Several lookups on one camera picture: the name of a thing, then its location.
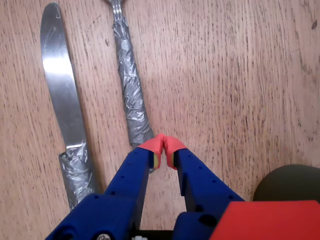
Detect blue gripper finger with pink tip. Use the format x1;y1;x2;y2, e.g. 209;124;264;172
163;136;246;215
44;133;166;240

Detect dark gray tall glass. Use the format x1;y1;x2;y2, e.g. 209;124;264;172
252;164;320;203

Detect red wrist camera mount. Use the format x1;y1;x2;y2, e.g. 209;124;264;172
211;199;320;240

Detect fork with taped handle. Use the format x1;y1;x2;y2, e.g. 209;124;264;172
106;0;156;175

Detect knife with taped handle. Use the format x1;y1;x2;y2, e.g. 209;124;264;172
39;2;101;212

